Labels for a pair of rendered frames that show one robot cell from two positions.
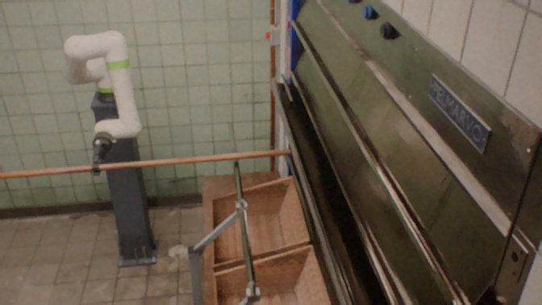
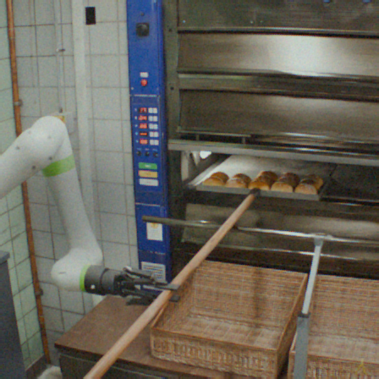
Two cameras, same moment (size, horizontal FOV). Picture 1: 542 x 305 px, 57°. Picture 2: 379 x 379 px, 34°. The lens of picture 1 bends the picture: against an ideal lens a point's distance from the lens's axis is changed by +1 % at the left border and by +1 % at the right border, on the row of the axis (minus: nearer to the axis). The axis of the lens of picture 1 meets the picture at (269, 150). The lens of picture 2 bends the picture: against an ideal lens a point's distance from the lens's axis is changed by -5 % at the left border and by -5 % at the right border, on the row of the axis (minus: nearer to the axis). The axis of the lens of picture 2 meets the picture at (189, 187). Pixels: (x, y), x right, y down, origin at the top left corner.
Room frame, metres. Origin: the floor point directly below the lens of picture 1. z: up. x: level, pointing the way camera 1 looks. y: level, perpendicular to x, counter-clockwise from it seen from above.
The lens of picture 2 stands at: (1.01, 2.24, 2.06)
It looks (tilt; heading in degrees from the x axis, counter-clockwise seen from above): 18 degrees down; 300
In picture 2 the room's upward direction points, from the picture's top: 2 degrees counter-clockwise
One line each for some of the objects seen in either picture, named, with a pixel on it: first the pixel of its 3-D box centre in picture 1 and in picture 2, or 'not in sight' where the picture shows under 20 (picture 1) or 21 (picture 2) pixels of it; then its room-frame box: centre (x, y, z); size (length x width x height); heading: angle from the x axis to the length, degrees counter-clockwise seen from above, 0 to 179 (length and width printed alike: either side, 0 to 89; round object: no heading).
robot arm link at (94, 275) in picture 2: (103, 141); (99, 280); (2.15, 0.82, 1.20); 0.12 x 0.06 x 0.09; 99
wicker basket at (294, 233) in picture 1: (256, 228); (231, 315); (2.06, 0.07, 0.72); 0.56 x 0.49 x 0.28; 6
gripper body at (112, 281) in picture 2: (101, 149); (120, 284); (2.07, 0.81, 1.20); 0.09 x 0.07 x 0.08; 9
